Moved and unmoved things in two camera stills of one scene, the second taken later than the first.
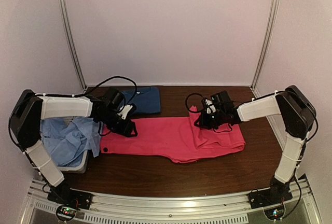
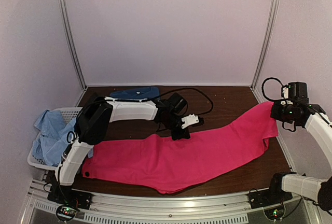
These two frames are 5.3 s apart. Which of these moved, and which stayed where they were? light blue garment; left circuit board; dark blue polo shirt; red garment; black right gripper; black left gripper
Moved: black left gripper; black right gripper; red garment
Stayed: left circuit board; dark blue polo shirt; light blue garment
